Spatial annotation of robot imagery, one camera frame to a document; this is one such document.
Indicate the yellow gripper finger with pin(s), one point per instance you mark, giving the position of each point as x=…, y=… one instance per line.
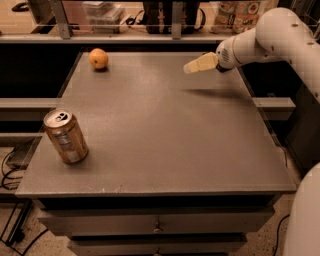
x=192, y=68
x=208, y=59

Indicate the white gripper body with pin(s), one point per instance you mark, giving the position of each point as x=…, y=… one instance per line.
x=225, y=57

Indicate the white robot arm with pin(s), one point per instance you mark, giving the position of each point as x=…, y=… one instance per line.
x=280, y=35

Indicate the orange soda can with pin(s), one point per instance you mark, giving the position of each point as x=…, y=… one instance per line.
x=62, y=128

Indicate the colourful snack bag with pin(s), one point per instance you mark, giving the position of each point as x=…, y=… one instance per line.
x=234, y=17

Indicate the grey drawer cabinet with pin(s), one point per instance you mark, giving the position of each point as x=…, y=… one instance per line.
x=159, y=138

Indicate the orange fruit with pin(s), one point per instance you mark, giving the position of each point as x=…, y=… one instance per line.
x=98, y=58

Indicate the clear plastic container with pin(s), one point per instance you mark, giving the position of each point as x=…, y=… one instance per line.
x=103, y=16

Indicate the upper grey drawer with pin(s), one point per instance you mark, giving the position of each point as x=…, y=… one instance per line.
x=154, y=221

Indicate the grey drawer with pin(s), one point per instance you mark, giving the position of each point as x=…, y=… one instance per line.
x=152, y=245
x=154, y=221

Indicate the grey box on floor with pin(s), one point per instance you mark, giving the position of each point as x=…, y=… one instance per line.
x=21, y=156

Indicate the lower grey drawer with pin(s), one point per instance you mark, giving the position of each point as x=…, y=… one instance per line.
x=152, y=245

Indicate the grey metal shelf rail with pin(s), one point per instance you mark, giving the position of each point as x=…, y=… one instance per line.
x=66, y=23

